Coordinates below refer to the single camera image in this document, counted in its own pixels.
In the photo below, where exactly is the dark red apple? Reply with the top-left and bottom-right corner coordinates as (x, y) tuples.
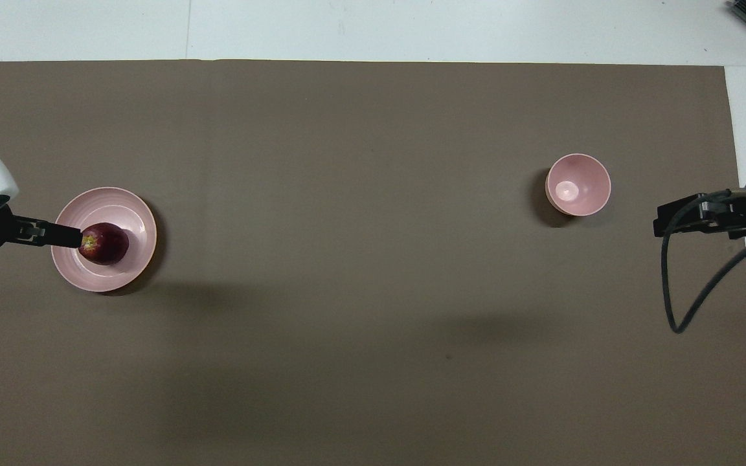
(78, 223), (130, 265)

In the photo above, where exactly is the pink plate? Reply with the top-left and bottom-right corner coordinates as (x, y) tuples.
(51, 187), (157, 293)

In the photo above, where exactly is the small pink bowl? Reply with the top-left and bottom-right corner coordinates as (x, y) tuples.
(545, 153), (612, 217)

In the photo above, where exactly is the brown table mat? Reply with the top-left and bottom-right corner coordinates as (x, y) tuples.
(0, 60), (746, 466)

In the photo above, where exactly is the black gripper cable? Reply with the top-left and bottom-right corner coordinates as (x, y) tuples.
(662, 187), (746, 334)

